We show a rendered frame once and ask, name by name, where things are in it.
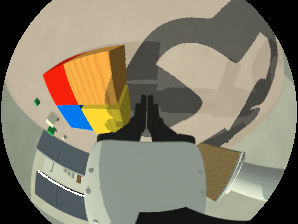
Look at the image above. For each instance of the red cube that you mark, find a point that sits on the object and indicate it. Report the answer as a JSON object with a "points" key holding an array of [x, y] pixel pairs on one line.
{"points": [[58, 84]]}

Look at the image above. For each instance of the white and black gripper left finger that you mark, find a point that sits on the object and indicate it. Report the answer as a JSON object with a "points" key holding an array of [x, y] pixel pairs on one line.
{"points": [[134, 129]]}

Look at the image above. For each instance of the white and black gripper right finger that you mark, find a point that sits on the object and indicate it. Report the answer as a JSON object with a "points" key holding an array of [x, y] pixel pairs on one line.
{"points": [[159, 131]]}

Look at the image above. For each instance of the green cube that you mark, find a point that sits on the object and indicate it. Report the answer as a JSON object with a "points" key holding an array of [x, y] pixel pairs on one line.
{"points": [[51, 130]]}

